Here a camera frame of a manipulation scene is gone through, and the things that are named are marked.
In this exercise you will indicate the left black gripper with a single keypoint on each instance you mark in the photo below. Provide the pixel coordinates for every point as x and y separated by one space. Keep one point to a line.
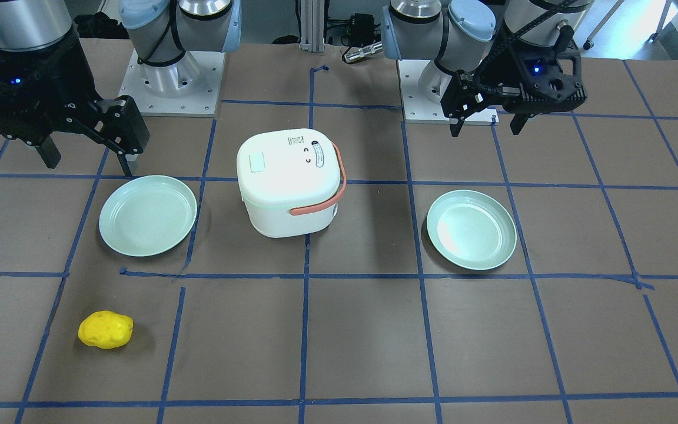
499 75

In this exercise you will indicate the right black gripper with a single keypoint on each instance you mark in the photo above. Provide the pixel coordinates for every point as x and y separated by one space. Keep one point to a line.
63 76

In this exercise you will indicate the white rice cooker pink handle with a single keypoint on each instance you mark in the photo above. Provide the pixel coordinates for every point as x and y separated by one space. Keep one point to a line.
290 181

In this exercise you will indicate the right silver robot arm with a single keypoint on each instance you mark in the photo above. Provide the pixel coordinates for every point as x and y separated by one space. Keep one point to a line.
162 31

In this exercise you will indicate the mint green plate near potato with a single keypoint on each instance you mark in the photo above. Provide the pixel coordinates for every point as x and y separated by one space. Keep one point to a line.
147 216

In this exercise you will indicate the mint green plate far side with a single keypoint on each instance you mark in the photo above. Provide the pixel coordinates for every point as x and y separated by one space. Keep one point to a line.
471 229

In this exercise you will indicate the yellow toy potato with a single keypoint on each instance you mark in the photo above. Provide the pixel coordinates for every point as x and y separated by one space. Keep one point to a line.
106 330

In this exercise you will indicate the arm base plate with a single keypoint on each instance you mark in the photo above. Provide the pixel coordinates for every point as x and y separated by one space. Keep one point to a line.
189 88
422 86

